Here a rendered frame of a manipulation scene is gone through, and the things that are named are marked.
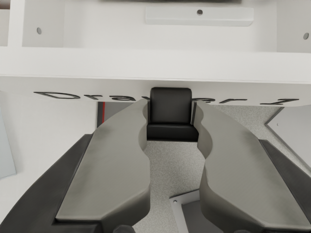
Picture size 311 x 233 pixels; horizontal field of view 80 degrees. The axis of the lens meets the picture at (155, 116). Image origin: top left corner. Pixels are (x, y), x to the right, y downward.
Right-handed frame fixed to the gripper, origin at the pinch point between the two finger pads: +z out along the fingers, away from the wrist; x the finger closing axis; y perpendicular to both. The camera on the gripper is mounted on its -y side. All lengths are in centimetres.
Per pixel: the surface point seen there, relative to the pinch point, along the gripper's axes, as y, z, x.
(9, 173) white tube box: 15.2, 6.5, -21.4
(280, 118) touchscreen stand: 47, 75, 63
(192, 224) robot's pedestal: 74, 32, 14
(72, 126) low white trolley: 10.4, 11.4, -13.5
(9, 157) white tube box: 13.9, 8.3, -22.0
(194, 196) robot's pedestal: 83, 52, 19
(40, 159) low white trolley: 14.4, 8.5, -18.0
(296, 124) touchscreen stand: 49, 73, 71
